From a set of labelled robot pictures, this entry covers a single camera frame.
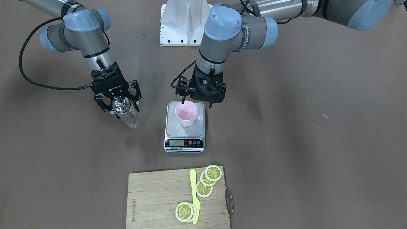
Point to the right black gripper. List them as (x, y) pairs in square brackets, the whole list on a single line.
[(100, 99)]

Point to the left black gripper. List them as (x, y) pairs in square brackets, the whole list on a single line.
[(182, 92)]

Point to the pink plastic cup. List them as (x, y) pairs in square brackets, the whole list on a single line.
[(186, 113)]

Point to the clear glass sauce bottle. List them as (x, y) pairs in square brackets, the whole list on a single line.
[(126, 111)]

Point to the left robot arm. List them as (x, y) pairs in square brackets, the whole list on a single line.
[(253, 24)]

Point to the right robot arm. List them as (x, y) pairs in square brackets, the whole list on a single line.
[(84, 30)]

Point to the silver kitchen scale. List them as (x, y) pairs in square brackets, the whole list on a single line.
[(181, 139)]

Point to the lemon slice front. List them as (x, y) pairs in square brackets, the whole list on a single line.
[(213, 173)]

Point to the lemon slice middle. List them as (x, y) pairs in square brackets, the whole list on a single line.
[(205, 181)]

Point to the wooden cutting board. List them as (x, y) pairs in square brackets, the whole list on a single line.
[(153, 197)]

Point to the yellow plastic knife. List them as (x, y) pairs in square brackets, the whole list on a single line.
[(195, 200)]

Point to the lemon slice by knife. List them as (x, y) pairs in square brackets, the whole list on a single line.
[(183, 212)]

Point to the lemon slice under top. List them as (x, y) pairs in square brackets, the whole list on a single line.
[(194, 212)]

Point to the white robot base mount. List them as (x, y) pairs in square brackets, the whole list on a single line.
[(183, 21)]

